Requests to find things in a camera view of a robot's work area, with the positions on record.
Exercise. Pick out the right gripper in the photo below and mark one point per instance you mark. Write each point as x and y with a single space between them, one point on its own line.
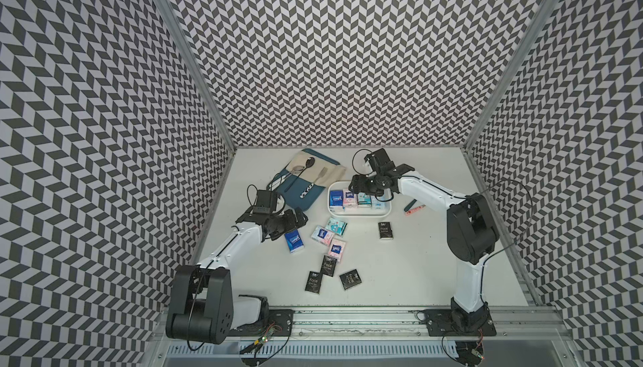
358 185

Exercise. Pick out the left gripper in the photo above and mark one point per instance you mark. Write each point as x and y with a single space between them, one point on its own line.
291 223

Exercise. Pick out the teal tissue pack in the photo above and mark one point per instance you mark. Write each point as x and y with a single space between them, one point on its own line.
336 226
364 201

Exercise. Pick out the white storage box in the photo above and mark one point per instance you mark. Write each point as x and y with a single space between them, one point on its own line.
363 212

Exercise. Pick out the blue Vinda tissue pack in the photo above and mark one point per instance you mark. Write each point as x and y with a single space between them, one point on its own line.
336 199

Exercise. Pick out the black tissue pack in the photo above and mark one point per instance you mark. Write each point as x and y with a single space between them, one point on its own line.
328 266
385 230
314 282
350 279

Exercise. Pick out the light blue tissue pack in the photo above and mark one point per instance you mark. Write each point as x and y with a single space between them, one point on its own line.
377 205

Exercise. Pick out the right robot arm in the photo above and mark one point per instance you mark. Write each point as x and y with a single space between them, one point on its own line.
471 236

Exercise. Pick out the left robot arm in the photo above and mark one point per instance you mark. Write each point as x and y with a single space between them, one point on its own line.
203 306

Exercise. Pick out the pink blue tissue pack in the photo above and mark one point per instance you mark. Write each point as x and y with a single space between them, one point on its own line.
322 235

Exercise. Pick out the teal serving tray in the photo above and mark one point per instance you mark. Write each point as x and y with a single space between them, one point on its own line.
292 197

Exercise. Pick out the black metal spoon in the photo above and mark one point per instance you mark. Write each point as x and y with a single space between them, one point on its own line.
308 164

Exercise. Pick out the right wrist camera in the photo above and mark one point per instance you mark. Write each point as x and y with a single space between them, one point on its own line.
381 164

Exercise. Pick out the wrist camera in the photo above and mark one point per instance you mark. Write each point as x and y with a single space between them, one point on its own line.
381 164
263 208

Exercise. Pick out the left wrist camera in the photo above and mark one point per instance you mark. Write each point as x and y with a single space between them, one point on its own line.
263 208

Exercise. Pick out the pink handled spoon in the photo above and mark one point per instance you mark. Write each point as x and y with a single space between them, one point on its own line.
414 210

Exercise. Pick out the white handled spoon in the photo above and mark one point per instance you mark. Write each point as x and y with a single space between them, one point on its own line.
283 176

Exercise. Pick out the patterned handle fork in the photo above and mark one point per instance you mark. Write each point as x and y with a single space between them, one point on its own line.
321 174

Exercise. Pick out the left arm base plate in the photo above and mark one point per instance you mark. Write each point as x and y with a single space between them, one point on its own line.
283 318

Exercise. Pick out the aluminium front rail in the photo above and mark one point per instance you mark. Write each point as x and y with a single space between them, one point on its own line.
417 323

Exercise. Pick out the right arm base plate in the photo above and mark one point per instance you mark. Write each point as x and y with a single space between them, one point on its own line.
446 322

